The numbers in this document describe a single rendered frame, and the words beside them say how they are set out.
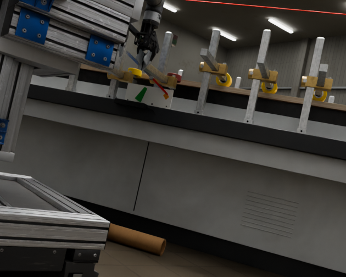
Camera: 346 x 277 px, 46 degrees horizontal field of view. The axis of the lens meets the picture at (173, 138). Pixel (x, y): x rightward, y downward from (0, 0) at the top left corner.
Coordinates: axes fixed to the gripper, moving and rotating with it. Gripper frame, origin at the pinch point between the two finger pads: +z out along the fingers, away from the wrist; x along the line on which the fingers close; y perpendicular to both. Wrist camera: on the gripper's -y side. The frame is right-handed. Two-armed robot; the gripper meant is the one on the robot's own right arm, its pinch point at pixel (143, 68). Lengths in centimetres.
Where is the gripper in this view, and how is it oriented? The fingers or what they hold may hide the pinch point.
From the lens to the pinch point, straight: 184.8
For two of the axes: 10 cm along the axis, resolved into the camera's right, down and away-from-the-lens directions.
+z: -2.1, 9.8, -0.4
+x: 9.3, 1.9, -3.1
